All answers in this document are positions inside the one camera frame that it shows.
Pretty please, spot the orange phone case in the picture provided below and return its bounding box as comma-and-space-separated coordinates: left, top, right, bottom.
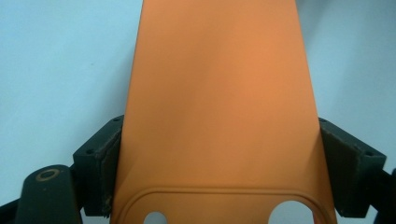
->
109, 0, 339, 224

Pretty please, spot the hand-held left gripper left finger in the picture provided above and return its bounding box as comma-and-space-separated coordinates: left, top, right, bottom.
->
72, 115, 124, 218

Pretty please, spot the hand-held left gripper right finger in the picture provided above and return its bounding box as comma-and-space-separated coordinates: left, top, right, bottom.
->
317, 117, 388, 218

